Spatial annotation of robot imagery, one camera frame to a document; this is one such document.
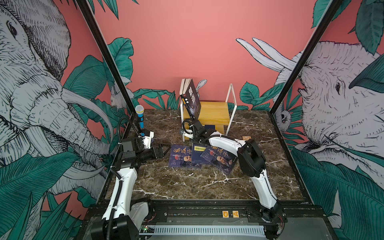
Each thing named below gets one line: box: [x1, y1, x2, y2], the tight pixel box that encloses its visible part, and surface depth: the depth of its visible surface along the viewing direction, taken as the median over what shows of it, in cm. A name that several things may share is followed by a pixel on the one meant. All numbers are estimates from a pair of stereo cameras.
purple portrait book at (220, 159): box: [200, 145, 238, 176], surface depth 94 cm
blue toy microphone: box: [135, 105, 145, 129], surface depth 91 cm
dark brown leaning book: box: [179, 78, 193, 120], surface depth 78 cm
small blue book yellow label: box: [192, 143, 211, 164], surface depth 96 cm
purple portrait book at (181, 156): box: [168, 144, 202, 168], surface depth 95 cm
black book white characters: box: [179, 78, 202, 121], surface depth 83 cm
